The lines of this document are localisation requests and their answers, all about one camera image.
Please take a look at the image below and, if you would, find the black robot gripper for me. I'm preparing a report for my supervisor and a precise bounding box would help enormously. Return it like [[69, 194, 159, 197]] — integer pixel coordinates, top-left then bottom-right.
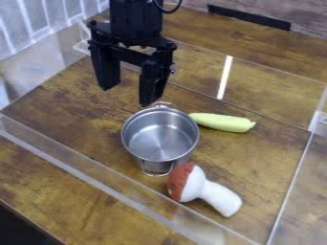
[[87, 0, 178, 107]]

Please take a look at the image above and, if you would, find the stainless steel pot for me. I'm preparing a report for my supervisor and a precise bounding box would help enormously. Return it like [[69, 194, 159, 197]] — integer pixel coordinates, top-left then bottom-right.
[[122, 101, 200, 177]]

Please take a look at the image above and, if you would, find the black strip on table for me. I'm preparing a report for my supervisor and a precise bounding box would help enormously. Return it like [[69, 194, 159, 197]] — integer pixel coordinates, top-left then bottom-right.
[[208, 4, 292, 31]]

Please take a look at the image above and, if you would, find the plush mushroom toy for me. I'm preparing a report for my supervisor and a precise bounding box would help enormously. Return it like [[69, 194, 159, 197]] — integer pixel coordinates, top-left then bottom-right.
[[167, 163, 244, 217]]

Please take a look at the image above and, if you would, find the clear acrylic front barrier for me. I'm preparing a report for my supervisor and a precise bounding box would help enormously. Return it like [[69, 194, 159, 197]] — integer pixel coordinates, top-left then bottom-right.
[[0, 114, 260, 245]]

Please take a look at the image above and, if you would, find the clear acrylic triangle bracket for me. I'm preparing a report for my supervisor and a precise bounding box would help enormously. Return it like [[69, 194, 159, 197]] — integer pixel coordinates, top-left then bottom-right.
[[74, 22, 91, 56]]

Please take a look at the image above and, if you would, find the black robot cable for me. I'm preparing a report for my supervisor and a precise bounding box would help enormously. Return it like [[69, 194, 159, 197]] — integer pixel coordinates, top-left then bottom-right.
[[153, 0, 185, 14]]

